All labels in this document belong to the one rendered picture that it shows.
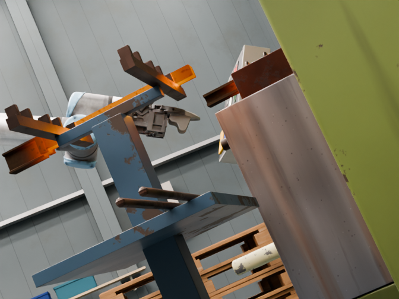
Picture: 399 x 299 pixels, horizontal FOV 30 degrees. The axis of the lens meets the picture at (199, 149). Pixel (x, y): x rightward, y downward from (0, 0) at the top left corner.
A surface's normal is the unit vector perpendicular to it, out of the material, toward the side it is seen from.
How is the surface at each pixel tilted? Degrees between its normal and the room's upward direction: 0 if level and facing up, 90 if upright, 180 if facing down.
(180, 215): 90
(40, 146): 90
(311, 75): 90
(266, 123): 90
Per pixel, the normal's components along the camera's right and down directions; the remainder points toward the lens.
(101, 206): 0.13, -0.25
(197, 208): -0.23, -0.08
